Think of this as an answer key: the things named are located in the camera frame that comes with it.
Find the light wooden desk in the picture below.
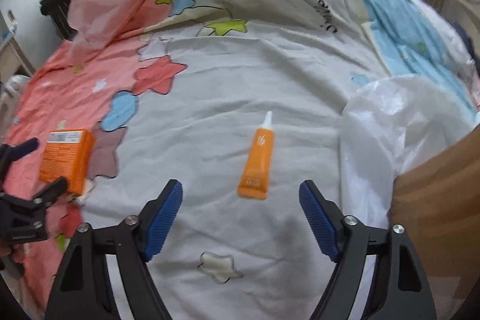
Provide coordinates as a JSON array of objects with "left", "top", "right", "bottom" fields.
[{"left": 0, "top": 24, "right": 36, "bottom": 81}]

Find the orange tube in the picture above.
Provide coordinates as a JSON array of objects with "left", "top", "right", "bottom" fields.
[{"left": 237, "top": 111, "right": 274, "bottom": 200}]

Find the white plastic bag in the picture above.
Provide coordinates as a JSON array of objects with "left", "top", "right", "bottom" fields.
[{"left": 339, "top": 50, "right": 480, "bottom": 231}]

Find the orange box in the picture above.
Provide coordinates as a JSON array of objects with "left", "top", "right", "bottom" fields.
[{"left": 38, "top": 130, "right": 95, "bottom": 195}]

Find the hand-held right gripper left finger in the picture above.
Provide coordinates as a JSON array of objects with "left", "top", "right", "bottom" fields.
[{"left": 45, "top": 179, "right": 184, "bottom": 320}]

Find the clear plastic bag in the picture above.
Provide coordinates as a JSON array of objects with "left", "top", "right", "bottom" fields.
[{"left": 0, "top": 74, "right": 31, "bottom": 111}]

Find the large cardboard box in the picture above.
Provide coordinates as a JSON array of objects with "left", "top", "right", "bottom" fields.
[{"left": 390, "top": 144, "right": 480, "bottom": 320}]

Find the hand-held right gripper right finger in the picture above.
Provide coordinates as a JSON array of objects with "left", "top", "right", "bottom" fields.
[{"left": 299, "top": 181, "right": 437, "bottom": 320}]

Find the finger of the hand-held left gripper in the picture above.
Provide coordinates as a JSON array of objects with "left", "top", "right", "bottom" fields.
[
  {"left": 0, "top": 138, "right": 40, "bottom": 178},
  {"left": 32, "top": 177, "right": 68, "bottom": 210}
]

